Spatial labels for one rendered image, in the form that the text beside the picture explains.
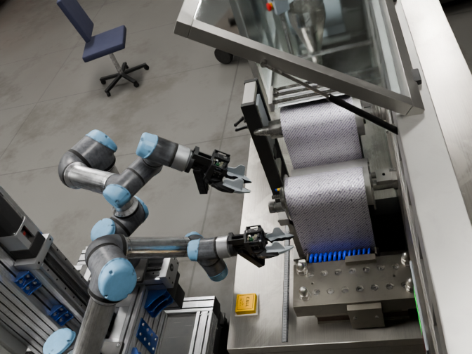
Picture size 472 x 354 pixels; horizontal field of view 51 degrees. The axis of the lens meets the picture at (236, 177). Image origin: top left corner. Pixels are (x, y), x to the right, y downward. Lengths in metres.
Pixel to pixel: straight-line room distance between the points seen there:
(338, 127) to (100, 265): 0.85
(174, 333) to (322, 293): 1.28
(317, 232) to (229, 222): 1.78
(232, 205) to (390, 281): 2.00
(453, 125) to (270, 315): 0.86
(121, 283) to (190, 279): 1.63
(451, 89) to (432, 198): 0.65
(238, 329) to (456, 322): 1.06
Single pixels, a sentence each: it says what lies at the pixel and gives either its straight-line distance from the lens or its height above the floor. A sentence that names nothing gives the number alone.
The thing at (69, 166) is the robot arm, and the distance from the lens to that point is 1.79.
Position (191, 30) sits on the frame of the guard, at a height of 1.96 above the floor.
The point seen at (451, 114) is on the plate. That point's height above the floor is 1.44.
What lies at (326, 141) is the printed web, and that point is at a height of 1.30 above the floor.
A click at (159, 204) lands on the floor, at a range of 3.72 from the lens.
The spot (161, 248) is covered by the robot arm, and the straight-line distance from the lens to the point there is 1.76.
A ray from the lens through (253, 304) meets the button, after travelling 1.77.
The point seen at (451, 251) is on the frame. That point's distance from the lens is 0.88.
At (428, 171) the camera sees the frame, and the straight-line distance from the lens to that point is 1.00.
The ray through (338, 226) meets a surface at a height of 1.15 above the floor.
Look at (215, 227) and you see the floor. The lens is 3.35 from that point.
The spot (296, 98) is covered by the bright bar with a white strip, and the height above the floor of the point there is 1.45.
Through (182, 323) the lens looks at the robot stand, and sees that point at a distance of 2.74.
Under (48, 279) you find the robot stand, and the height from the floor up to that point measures 1.14.
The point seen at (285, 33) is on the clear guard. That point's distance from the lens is 1.14.
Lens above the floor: 2.36
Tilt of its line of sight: 41 degrees down
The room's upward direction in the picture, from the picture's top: 23 degrees counter-clockwise
